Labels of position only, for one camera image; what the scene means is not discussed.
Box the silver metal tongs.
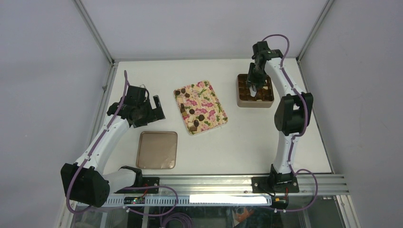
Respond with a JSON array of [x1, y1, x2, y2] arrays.
[[249, 86, 257, 97]]

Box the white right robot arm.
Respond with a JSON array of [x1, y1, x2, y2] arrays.
[[246, 41, 314, 192]]

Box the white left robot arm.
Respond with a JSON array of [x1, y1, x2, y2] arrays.
[[60, 85, 165, 208]]

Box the gold chocolate box with dividers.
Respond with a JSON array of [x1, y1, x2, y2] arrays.
[[236, 74, 274, 108]]

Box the white rectangular chocolate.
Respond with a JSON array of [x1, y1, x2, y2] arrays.
[[188, 115, 195, 122]]

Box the gold box lid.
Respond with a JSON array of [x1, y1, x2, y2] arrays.
[[136, 131, 178, 170]]

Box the floral rectangular tray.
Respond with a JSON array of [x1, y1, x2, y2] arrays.
[[173, 80, 228, 135]]

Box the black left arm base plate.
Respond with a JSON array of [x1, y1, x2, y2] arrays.
[[116, 177, 160, 194]]

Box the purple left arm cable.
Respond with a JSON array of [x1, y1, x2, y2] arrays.
[[65, 70, 179, 218]]

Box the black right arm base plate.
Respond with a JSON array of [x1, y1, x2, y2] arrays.
[[251, 176, 300, 194]]

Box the white slotted cable duct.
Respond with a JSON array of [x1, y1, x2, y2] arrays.
[[103, 194, 272, 207]]

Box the aluminium mounting rail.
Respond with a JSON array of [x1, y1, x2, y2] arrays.
[[144, 173, 350, 196]]

